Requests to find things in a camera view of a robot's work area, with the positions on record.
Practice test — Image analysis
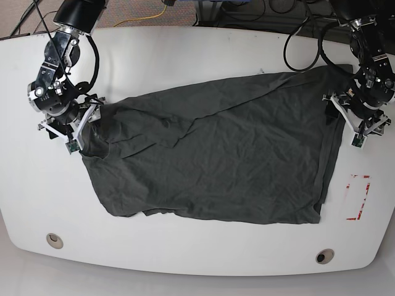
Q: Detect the table cable grommet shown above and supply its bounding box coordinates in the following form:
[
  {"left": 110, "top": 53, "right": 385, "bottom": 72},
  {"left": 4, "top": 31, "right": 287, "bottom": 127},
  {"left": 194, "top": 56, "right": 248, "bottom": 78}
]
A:
[
  {"left": 315, "top": 249, "right": 335, "bottom": 265},
  {"left": 46, "top": 233, "right": 64, "bottom": 250}
]

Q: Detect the dark grey t-shirt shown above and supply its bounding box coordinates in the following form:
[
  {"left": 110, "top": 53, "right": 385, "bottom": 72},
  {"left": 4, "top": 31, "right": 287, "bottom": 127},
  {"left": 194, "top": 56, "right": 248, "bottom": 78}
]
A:
[{"left": 81, "top": 66, "right": 347, "bottom": 224}]

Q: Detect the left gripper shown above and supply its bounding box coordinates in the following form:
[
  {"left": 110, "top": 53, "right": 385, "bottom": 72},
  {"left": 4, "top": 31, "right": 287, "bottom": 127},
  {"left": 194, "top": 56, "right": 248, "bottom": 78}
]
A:
[{"left": 325, "top": 98, "right": 386, "bottom": 135}]

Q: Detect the left table cable grommet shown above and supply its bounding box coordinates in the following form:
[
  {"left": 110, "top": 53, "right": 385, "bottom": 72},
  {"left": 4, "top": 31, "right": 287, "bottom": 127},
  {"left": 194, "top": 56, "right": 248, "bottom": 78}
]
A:
[{"left": 46, "top": 233, "right": 64, "bottom": 250}]

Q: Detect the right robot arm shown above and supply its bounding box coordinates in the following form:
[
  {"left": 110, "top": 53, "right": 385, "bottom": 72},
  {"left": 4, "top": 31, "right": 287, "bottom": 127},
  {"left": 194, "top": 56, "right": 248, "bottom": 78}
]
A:
[{"left": 28, "top": 1, "right": 107, "bottom": 141}]

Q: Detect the red tape rectangle marking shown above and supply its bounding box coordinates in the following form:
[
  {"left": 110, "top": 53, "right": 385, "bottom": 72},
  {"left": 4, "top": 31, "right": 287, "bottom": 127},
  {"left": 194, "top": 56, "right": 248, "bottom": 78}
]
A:
[{"left": 342, "top": 175, "right": 372, "bottom": 221}]

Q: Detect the right table cable grommet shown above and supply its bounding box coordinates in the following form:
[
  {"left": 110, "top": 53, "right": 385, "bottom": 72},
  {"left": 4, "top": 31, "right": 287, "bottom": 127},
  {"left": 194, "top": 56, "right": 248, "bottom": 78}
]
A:
[{"left": 315, "top": 249, "right": 335, "bottom": 265}]

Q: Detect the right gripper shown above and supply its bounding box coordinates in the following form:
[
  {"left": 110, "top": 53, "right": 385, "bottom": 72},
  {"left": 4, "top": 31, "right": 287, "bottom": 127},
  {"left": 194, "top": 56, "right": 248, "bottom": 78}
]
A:
[{"left": 45, "top": 103, "right": 101, "bottom": 139}]

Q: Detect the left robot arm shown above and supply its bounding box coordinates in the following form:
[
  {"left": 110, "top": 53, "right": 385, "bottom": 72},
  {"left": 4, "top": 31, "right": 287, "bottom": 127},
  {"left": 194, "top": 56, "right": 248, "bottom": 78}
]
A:
[{"left": 290, "top": 1, "right": 394, "bottom": 140}]

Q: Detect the yellow cable on floor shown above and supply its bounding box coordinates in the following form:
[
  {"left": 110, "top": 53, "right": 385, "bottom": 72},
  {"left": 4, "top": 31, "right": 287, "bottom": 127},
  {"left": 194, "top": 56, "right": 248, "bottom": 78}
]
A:
[{"left": 112, "top": 4, "right": 169, "bottom": 28}]

